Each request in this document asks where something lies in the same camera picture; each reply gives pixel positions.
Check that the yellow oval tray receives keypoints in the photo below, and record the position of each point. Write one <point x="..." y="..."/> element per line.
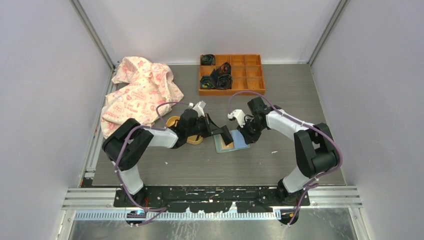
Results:
<point x="193" y="140"/>

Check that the pink patterned cloth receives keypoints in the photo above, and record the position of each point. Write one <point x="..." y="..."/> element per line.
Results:
<point x="149" y="93"/>

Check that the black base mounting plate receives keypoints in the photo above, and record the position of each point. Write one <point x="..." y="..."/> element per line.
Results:
<point x="217" y="199"/>

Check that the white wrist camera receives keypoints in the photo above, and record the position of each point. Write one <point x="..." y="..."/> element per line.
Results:
<point x="237" y="115"/>
<point x="199" y="108"/>

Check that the dark rolled sock top-left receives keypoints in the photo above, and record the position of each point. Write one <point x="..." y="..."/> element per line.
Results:
<point x="207" y="60"/>

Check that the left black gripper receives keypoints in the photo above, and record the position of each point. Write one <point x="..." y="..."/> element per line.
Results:
<point x="211" y="128"/>

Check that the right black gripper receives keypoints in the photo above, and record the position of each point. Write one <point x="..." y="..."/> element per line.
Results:
<point x="250" y="138"/>

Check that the light green card holder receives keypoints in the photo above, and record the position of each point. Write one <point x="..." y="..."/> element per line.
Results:
<point x="238" y="141"/>

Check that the dark rolled sock bottom-middle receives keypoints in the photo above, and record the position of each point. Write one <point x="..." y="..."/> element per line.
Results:
<point x="224" y="82"/>

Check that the orange compartment organizer box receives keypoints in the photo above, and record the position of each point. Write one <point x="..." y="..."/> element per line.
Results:
<point x="246" y="71"/>

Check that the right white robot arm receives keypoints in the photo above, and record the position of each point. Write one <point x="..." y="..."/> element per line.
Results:
<point x="315" y="150"/>

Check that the dark rolled sock bottom-left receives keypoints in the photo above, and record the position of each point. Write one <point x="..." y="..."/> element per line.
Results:
<point x="206" y="83"/>

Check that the dark rolled sock middle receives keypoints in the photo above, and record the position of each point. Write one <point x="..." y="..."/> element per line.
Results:
<point x="224" y="69"/>

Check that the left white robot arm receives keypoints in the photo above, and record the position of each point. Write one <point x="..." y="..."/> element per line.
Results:
<point x="125" y="147"/>

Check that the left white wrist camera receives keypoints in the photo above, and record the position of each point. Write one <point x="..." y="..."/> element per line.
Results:
<point x="199" y="108"/>

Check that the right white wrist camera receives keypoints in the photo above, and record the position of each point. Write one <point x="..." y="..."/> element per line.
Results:
<point x="237" y="115"/>

